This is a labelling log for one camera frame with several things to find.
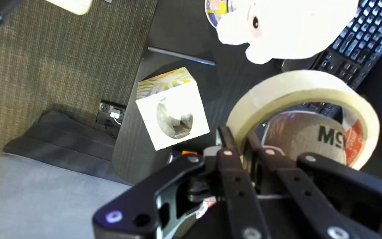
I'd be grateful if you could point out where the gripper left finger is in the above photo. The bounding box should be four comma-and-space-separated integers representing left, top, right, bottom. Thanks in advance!
92, 126, 272, 239

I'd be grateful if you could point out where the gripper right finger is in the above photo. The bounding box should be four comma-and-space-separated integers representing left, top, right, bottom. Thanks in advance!
247, 132, 382, 239

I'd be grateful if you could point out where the cream masking tape roll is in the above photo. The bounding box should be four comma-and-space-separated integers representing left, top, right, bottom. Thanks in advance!
226, 70, 380, 171

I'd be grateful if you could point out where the white cube tissue box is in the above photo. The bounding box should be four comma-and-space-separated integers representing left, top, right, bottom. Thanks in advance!
135, 67, 211, 151

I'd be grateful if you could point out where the black floor socket box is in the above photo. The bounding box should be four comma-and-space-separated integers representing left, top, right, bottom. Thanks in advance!
96, 100, 127, 128

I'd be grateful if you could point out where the pale pink plush doll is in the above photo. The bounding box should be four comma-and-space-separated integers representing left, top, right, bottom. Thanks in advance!
216, 0, 359, 65

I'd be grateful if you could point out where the cream rounded object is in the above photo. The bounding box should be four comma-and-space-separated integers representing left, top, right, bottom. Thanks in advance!
44, 0, 94, 16

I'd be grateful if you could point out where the dark grey pen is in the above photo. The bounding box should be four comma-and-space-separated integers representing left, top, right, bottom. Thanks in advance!
148, 46, 217, 66

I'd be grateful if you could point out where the black keyboard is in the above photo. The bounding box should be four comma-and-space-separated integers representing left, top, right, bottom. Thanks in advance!
305, 0, 382, 115

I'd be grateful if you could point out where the round yellow and blue container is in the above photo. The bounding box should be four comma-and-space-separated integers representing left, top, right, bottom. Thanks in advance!
205, 0, 238, 29

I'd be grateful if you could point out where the grey cushioned seat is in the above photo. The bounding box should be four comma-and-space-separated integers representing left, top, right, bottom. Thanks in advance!
0, 111, 135, 239

